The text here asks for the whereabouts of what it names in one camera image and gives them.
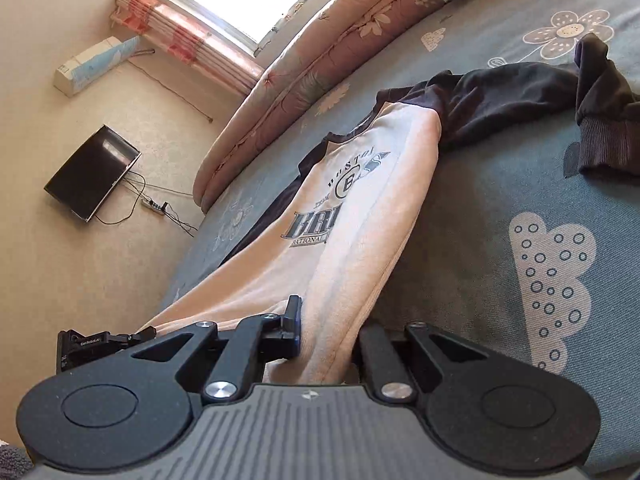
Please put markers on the white power strip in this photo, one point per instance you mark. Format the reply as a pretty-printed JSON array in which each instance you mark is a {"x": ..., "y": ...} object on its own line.
[{"x": 154, "y": 206}]

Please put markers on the black flat screen television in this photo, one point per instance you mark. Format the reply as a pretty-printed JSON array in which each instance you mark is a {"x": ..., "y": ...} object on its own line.
[{"x": 92, "y": 172}]

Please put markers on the pink patterned curtain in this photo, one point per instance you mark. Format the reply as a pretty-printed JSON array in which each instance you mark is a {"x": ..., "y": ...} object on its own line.
[{"x": 190, "y": 45}]

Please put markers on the folded floral quilt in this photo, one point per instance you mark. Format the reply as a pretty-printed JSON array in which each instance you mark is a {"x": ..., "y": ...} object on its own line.
[{"x": 310, "y": 60}]

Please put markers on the white air conditioner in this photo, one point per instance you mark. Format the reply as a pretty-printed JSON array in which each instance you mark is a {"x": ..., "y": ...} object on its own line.
[{"x": 95, "y": 65}]

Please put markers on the bed with blue floral sheet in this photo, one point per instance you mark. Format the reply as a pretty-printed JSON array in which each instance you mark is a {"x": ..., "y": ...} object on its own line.
[{"x": 500, "y": 185}]

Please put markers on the air conditioner pipe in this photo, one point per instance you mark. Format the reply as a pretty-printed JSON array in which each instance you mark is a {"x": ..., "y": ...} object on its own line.
[{"x": 170, "y": 87}]

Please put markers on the cream and black raglan sweatshirt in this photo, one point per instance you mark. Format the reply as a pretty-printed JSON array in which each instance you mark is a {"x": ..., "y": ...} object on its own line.
[{"x": 350, "y": 220}]

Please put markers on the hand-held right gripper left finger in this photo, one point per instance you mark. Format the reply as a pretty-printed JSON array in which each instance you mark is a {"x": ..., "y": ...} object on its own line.
[{"x": 291, "y": 330}]

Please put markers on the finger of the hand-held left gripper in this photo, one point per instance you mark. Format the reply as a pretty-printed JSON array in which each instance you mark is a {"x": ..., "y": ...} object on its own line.
[{"x": 142, "y": 333}]

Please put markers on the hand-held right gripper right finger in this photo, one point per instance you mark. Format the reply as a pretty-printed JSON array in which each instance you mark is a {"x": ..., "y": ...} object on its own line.
[{"x": 372, "y": 347}]

